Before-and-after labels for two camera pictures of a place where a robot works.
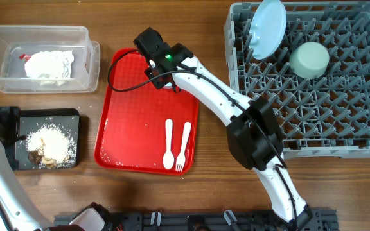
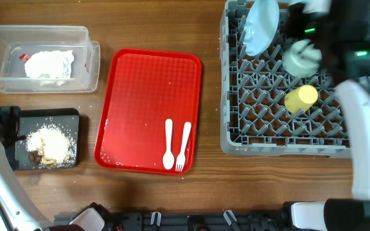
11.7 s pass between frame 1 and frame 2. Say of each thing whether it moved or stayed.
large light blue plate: moved
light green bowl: moved
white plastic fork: stayed
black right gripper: moved
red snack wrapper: stayed
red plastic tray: stayed
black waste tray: stayed
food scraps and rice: stayed
